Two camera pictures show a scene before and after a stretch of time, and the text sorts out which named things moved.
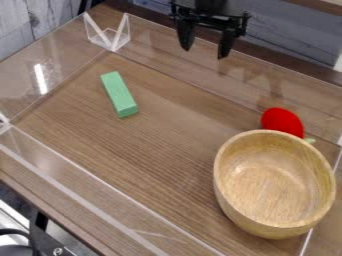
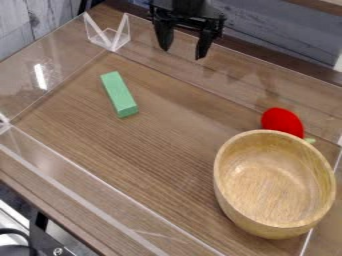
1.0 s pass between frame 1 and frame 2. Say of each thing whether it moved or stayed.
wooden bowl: stayed
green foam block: stayed
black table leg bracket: stayed
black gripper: moved
